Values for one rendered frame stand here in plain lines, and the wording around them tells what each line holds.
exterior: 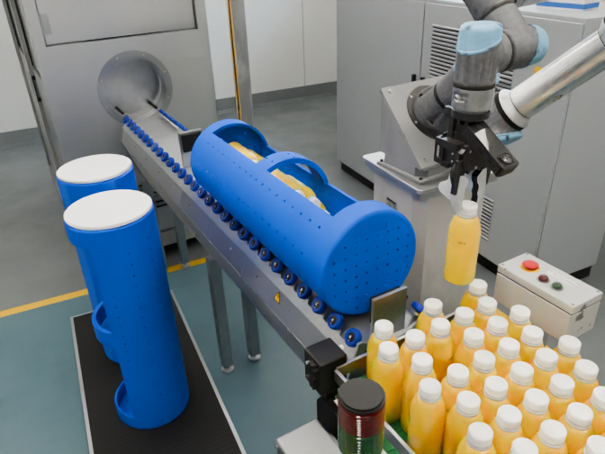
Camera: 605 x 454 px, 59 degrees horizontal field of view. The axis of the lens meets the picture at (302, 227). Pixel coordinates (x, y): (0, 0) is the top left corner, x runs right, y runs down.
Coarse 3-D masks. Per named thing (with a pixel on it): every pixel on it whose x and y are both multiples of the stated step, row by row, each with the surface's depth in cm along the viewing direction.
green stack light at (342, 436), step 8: (344, 432) 72; (344, 440) 72; (352, 440) 71; (360, 440) 71; (368, 440) 71; (376, 440) 72; (344, 448) 73; (352, 448) 72; (360, 448) 72; (368, 448) 72; (376, 448) 72
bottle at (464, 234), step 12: (456, 216) 110; (468, 216) 108; (456, 228) 109; (468, 228) 108; (480, 228) 110; (456, 240) 110; (468, 240) 109; (456, 252) 111; (468, 252) 110; (444, 264) 117; (456, 264) 112; (468, 264) 112; (444, 276) 117; (456, 276) 114; (468, 276) 113
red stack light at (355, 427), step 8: (384, 408) 71; (344, 416) 70; (352, 416) 69; (360, 416) 69; (368, 416) 69; (376, 416) 69; (384, 416) 72; (344, 424) 71; (352, 424) 70; (360, 424) 69; (368, 424) 69; (376, 424) 70; (352, 432) 70; (360, 432) 70; (368, 432) 70; (376, 432) 71
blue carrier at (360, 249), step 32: (224, 128) 189; (192, 160) 186; (224, 160) 167; (288, 160) 153; (224, 192) 165; (256, 192) 149; (288, 192) 139; (320, 192) 169; (256, 224) 149; (288, 224) 134; (320, 224) 125; (352, 224) 120; (384, 224) 126; (288, 256) 135; (320, 256) 122; (352, 256) 124; (384, 256) 130; (320, 288) 125; (352, 288) 128; (384, 288) 135
